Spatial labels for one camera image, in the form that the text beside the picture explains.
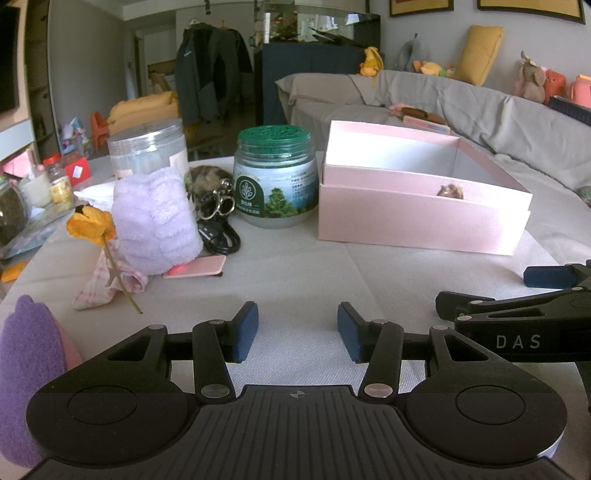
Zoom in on yellow artificial flower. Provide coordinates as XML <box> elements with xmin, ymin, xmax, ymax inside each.
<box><xmin>66</xmin><ymin>205</ymin><xmax>142</xmax><ymax>314</ymax></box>

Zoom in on grey covered sofa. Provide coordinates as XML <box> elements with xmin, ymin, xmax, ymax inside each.
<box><xmin>288</xmin><ymin>70</ymin><xmax>591</xmax><ymax>263</ymax></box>

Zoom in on white tissue paper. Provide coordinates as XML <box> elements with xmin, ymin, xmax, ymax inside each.
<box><xmin>74</xmin><ymin>181</ymin><xmax>116</xmax><ymax>212</ymax></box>

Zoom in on purple felt plush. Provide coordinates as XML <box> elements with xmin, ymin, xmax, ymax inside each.
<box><xmin>1</xmin><ymin>295</ymin><xmax>81</xmax><ymax>468</ymax></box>

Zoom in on red lid spice jar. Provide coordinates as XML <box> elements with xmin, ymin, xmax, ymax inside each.
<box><xmin>43</xmin><ymin>153</ymin><xmax>74</xmax><ymax>209</ymax></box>

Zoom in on yellow armchair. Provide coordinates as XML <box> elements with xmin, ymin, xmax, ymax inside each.
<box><xmin>107</xmin><ymin>91</ymin><xmax>180</xmax><ymax>135</ymax></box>

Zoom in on small brown plush in box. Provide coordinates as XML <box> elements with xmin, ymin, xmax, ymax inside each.
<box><xmin>437</xmin><ymin>184</ymin><xmax>464</xmax><ymax>200</ymax></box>

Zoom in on pink checkered cloth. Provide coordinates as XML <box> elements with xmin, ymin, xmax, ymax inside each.
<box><xmin>72</xmin><ymin>240</ymin><xmax>149</xmax><ymax>311</ymax></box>

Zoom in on white cup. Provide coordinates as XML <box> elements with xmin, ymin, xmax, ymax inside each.
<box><xmin>18</xmin><ymin>172</ymin><xmax>52</xmax><ymax>208</ymax></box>

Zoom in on fish tank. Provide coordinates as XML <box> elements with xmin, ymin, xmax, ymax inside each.
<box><xmin>256</xmin><ymin>1</ymin><xmax>381</xmax><ymax>49</ymax></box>

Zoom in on green lid jar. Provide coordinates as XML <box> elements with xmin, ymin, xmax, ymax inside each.
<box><xmin>232</xmin><ymin>125</ymin><xmax>320</xmax><ymax>229</ymax></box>

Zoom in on glass jar dark contents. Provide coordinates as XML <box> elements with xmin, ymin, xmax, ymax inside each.
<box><xmin>0</xmin><ymin>177</ymin><xmax>29</xmax><ymax>247</ymax></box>

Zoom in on brown furry plush keychain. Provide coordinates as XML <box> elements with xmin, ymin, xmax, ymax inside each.
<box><xmin>188</xmin><ymin>165</ymin><xmax>235</xmax><ymax>221</ymax></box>

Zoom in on yellow plush toy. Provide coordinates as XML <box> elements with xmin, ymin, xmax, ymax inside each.
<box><xmin>360</xmin><ymin>46</ymin><xmax>384</xmax><ymax>88</ymax></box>

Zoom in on yellow cushion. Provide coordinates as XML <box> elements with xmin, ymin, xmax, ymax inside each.
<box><xmin>455</xmin><ymin>25</ymin><xmax>505</xmax><ymax>87</ymax></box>

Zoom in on clear plastic canister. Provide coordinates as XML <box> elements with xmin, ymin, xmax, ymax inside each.
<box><xmin>108</xmin><ymin>118</ymin><xmax>189</xmax><ymax>179</ymax></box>

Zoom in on grey bunny plush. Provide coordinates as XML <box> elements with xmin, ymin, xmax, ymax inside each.
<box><xmin>515</xmin><ymin>51</ymin><xmax>546</xmax><ymax>104</ymax></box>

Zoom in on pink cardboard box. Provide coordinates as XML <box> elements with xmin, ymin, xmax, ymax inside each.
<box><xmin>318</xmin><ymin>120</ymin><xmax>533</xmax><ymax>255</ymax></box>

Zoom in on dark hanging coat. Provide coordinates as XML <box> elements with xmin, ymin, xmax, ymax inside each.
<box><xmin>175</xmin><ymin>23</ymin><xmax>254</xmax><ymax>125</ymax></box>

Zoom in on lavender fluffy towel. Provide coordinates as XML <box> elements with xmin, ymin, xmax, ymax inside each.
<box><xmin>111</xmin><ymin>167</ymin><xmax>202</xmax><ymax>275</ymax></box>

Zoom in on red box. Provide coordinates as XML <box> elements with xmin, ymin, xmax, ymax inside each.
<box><xmin>62</xmin><ymin>155</ymin><xmax>91</xmax><ymax>186</ymax></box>

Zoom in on pink phone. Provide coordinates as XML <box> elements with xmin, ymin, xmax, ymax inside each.
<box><xmin>163</xmin><ymin>255</ymin><xmax>226</xmax><ymax>279</ymax></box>

